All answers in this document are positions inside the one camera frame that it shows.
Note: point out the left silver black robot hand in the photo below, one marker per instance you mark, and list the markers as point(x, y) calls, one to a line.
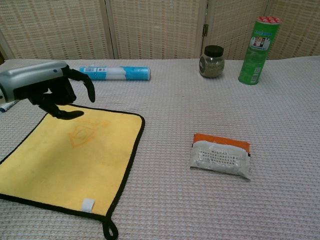
point(32, 80)

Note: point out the woven folding screen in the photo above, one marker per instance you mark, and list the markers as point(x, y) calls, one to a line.
point(155, 27)

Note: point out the green cylindrical canister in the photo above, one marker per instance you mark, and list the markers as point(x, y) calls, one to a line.
point(257, 52)

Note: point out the blue white plastic roll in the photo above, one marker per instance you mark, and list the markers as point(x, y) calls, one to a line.
point(117, 73)

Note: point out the orange white snack packet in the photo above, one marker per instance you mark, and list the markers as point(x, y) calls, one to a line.
point(220, 156)

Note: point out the yellow cloth with black trim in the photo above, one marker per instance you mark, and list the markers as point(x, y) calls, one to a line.
point(75, 155)

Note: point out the pale waffle tablecloth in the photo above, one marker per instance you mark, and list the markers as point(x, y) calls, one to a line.
point(200, 150)

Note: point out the glass jar with black lid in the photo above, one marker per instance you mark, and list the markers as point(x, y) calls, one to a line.
point(211, 62)

